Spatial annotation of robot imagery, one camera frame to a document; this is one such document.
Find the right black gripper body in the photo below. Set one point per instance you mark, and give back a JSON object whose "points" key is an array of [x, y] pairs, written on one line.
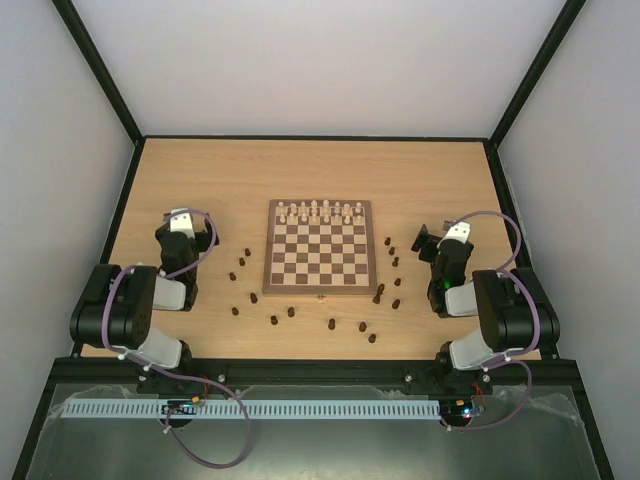
{"points": [[428, 245]]}

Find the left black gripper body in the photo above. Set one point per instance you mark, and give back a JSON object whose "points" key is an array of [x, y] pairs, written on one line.
{"points": [[206, 241]]}

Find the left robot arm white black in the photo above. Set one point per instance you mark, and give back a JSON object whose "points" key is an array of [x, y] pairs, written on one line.
{"points": [[114, 311]]}

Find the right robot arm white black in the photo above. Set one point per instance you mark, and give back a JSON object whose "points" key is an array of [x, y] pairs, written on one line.
{"points": [[514, 312]]}

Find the tall dark piece by board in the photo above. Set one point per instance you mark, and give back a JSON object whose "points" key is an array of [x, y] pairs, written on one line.
{"points": [[380, 290]]}

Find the white chess piece row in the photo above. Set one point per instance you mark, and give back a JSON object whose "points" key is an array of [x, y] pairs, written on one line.
{"points": [[319, 212]]}

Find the wooden chess board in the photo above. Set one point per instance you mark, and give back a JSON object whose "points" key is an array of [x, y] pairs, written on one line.
{"points": [[320, 260]]}

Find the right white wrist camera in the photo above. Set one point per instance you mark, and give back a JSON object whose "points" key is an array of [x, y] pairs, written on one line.
{"points": [[459, 231]]}

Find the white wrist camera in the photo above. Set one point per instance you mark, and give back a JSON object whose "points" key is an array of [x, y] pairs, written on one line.
{"points": [[180, 221], [459, 231]]}

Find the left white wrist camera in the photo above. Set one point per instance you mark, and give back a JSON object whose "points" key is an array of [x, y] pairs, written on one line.
{"points": [[180, 221]]}

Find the black aluminium frame rail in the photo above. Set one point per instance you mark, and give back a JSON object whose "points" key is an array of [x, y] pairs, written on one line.
{"points": [[408, 377]]}

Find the grey slotted cable duct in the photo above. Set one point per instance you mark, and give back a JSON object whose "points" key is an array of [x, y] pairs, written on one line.
{"points": [[253, 409]]}

